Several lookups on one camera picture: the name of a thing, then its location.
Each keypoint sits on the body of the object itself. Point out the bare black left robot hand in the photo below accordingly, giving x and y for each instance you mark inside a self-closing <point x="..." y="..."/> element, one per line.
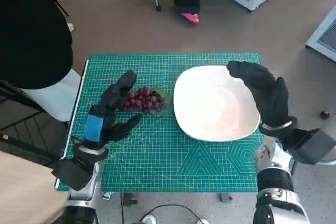
<point x="93" y="128"/>

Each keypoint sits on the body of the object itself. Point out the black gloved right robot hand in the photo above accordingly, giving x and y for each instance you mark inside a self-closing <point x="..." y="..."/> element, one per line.
<point x="270" y="95"/>

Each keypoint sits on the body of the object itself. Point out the red toy grape bunch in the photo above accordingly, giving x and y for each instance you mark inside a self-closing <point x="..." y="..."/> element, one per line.
<point x="141" y="99"/>

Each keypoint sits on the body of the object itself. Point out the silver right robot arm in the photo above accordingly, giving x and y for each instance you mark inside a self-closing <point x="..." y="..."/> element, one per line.
<point x="274" y="158"/>

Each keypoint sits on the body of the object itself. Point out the white square plate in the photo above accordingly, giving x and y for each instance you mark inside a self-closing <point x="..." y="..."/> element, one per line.
<point x="215" y="106"/>

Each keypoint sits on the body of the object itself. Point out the black caster wheel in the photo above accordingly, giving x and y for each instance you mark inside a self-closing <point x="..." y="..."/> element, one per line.
<point x="325" y="114"/>

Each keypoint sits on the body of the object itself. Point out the black metal rack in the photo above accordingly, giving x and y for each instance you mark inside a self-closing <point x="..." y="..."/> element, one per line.
<point x="26" y="129"/>

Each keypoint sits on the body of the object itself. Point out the green cutting mat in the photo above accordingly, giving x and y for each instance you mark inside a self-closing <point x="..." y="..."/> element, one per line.
<point x="157" y="155"/>

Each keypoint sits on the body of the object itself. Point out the white rounded floor object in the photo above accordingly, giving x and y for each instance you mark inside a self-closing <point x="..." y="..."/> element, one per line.
<point x="149" y="220"/>
<point x="204" y="221"/>

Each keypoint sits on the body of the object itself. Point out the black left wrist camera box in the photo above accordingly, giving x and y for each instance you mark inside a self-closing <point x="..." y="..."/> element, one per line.
<point x="72" y="175"/>

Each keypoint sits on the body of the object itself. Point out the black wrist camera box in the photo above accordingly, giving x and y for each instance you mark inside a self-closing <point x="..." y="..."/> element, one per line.
<point x="72" y="175"/>
<point x="312" y="146"/>

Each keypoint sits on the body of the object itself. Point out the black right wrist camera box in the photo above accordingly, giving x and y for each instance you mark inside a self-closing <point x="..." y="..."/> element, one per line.
<point x="312" y="146"/>

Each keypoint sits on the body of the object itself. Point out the metal table bracket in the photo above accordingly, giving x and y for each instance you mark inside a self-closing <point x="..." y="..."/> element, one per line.
<point x="225" y="197"/>
<point x="106" y="195"/>
<point x="130" y="198"/>

